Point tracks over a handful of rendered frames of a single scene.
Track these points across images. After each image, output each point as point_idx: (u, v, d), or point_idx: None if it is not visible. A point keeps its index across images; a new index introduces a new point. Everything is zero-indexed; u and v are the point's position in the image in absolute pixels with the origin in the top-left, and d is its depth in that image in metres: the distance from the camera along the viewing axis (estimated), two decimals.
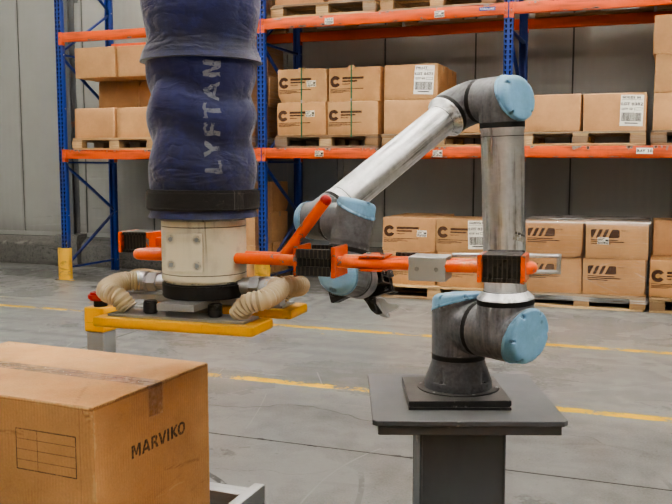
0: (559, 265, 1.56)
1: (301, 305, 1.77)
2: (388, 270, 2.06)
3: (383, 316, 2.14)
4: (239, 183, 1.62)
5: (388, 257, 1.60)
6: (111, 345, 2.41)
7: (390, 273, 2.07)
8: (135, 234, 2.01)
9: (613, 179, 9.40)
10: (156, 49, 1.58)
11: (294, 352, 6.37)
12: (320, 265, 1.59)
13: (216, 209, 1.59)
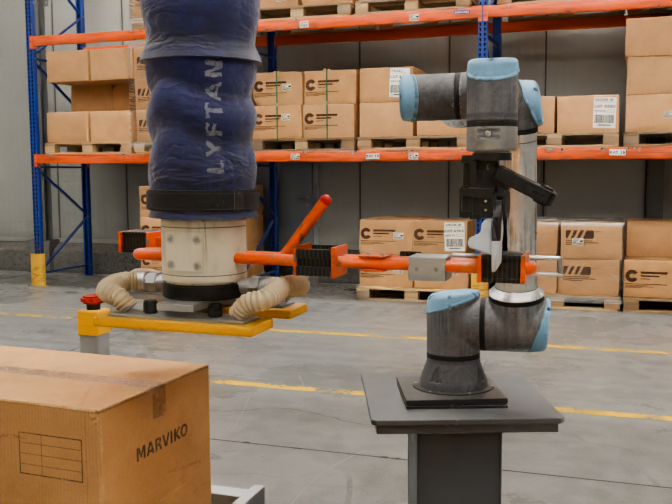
0: (560, 268, 1.52)
1: (301, 305, 1.77)
2: (462, 199, 1.52)
3: (504, 248, 1.58)
4: (240, 183, 1.62)
5: (388, 257, 1.60)
6: (104, 348, 2.39)
7: (463, 205, 1.53)
8: (135, 234, 2.01)
9: (586, 181, 9.51)
10: (157, 49, 1.58)
11: (274, 355, 6.35)
12: (320, 265, 1.59)
13: (216, 209, 1.59)
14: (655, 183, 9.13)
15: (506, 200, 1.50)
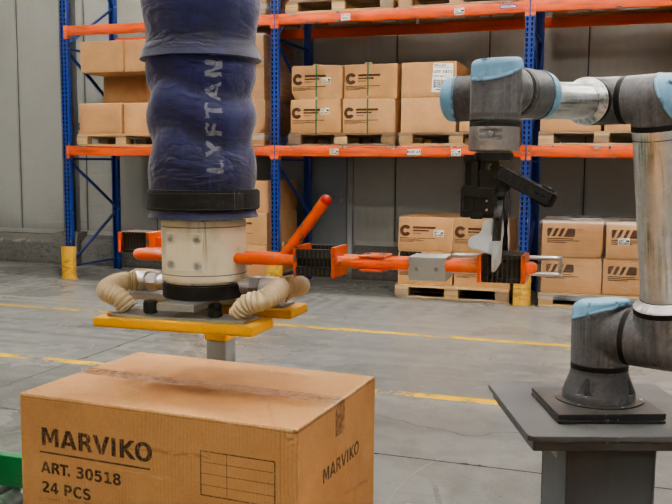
0: (560, 268, 1.52)
1: (301, 305, 1.77)
2: (463, 198, 1.52)
3: (504, 248, 1.58)
4: (240, 183, 1.62)
5: (388, 257, 1.60)
6: (231, 354, 2.27)
7: (464, 204, 1.53)
8: (135, 234, 2.01)
9: (627, 180, 9.36)
10: (157, 47, 1.58)
11: (326, 354, 6.23)
12: (320, 265, 1.59)
13: (216, 209, 1.59)
14: None
15: (507, 200, 1.49)
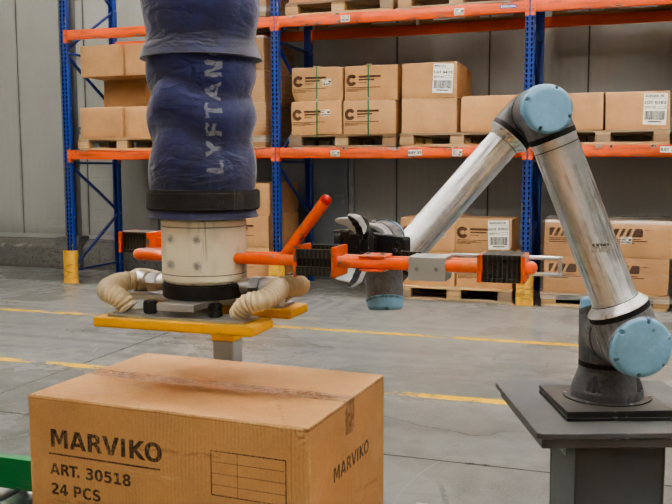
0: (560, 268, 1.52)
1: (301, 305, 1.77)
2: None
3: (355, 285, 1.79)
4: (240, 183, 1.62)
5: (388, 257, 1.60)
6: (238, 354, 2.26)
7: None
8: (135, 234, 2.01)
9: (629, 179, 9.36)
10: (157, 46, 1.58)
11: (329, 356, 6.22)
12: (320, 265, 1.59)
13: (216, 209, 1.59)
14: None
15: (372, 238, 1.86)
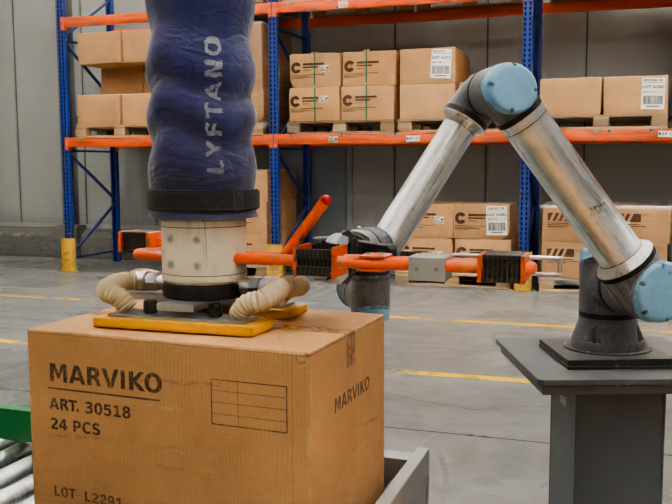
0: (560, 268, 1.52)
1: (301, 305, 1.77)
2: None
3: (334, 284, 1.65)
4: (240, 183, 1.62)
5: (388, 257, 1.60)
6: None
7: None
8: (135, 234, 2.01)
9: (627, 165, 9.36)
10: None
11: None
12: (320, 265, 1.59)
13: (216, 209, 1.59)
14: None
15: (355, 246, 1.73)
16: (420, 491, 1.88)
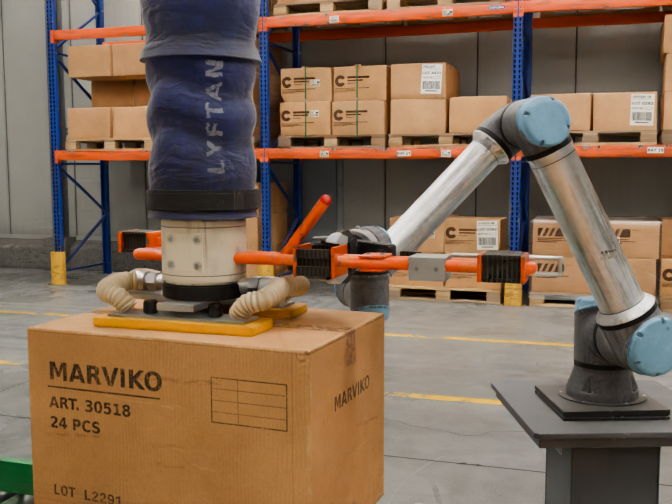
0: (560, 268, 1.52)
1: (301, 305, 1.77)
2: None
3: (334, 284, 1.65)
4: (241, 183, 1.62)
5: (388, 257, 1.60)
6: None
7: None
8: (135, 234, 2.01)
9: (616, 179, 9.41)
10: (157, 48, 1.57)
11: None
12: (320, 265, 1.59)
13: (216, 209, 1.59)
14: None
15: (355, 246, 1.73)
16: None
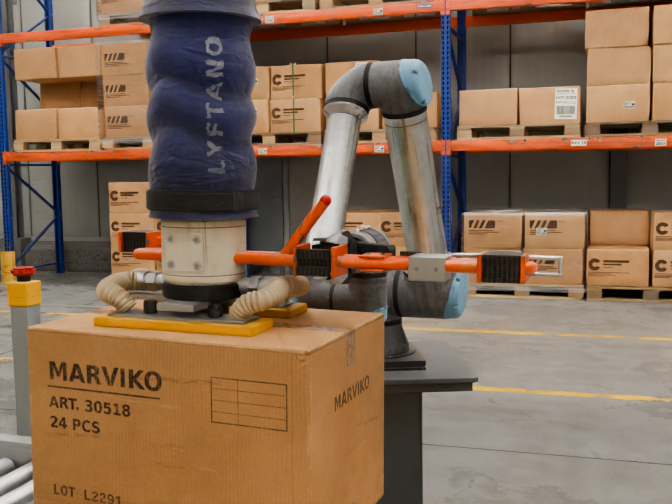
0: (560, 268, 1.52)
1: (301, 305, 1.77)
2: None
3: (334, 284, 1.65)
4: (241, 183, 1.63)
5: (388, 257, 1.60)
6: (35, 319, 2.44)
7: None
8: (135, 234, 2.01)
9: (551, 173, 9.63)
10: (157, 4, 1.57)
11: None
12: (320, 265, 1.59)
13: (216, 209, 1.59)
14: (618, 174, 9.27)
15: (354, 247, 1.73)
16: None
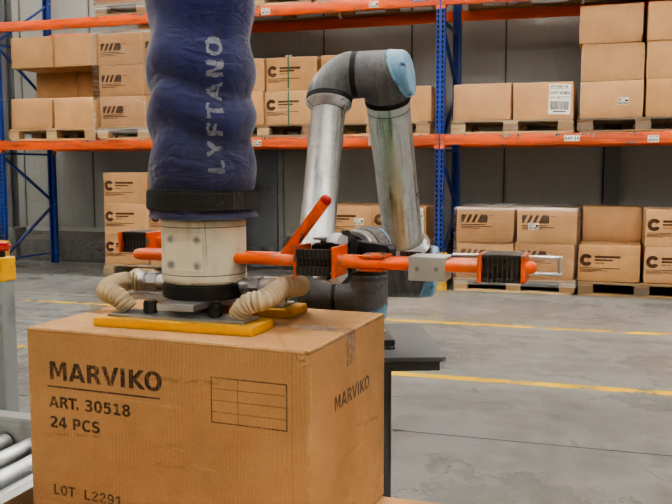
0: (560, 268, 1.52)
1: (301, 305, 1.77)
2: None
3: (334, 284, 1.65)
4: (241, 183, 1.63)
5: (388, 257, 1.60)
6: (9, 295, 2.46)
7: None
8: (135, 234, 2.01)
9: (545, 168, 9.64)
10: None
11: None
12: (320, 265, 1.59)
13: (216, 209, 1.59)
14: (612, 170, 9.28)
15: (354, 246, 1.73)
16: None
